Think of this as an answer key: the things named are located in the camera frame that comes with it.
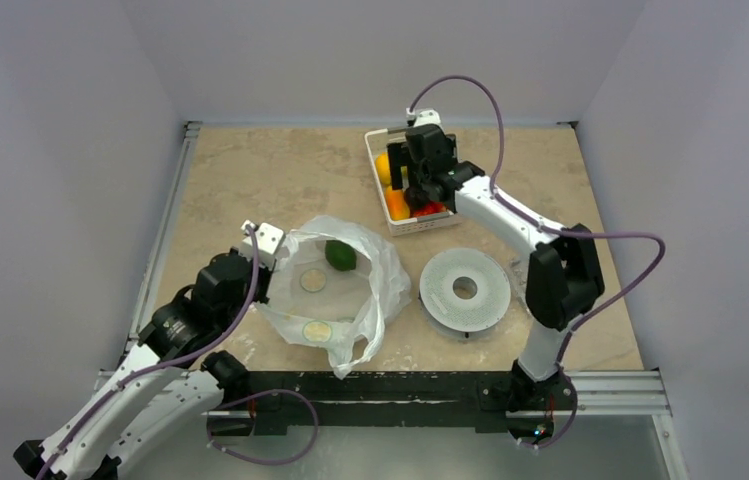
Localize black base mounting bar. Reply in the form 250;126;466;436
207;371;576;440

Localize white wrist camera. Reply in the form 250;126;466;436
406;108;441;127
238;220;286;270

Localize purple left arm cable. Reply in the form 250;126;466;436
34;225;320;480

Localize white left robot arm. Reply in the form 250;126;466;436
13;242;277;479

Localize green fake leaf fruit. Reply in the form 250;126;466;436
324;240;357;272

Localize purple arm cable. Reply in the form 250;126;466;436
34;225;320;480
408;74;667;451

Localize white round fake fruit slice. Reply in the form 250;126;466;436
302;321;333;343

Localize white plastic bag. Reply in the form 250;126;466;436
255;215;412;379

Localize orange fake papaya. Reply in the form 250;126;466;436
383;187;411;222

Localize yellow fake fruit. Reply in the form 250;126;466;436
374;153;392;187

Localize white perforated plastic basket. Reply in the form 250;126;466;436
364;129;463;236

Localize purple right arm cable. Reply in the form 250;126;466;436
408;74;667;451

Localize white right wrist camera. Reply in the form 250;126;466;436
406;108;441;127

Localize red fake apple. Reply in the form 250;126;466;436
412;202;447;218

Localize aluminium table edge rail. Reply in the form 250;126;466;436
120;121;203;360

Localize aluminium front frame rail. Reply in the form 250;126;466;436
85;368;673;419

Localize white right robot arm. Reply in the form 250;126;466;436
387;124;605;407

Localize white round perforated plate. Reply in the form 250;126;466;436
418;248;512;341

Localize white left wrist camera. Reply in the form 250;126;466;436
238;220;286;270

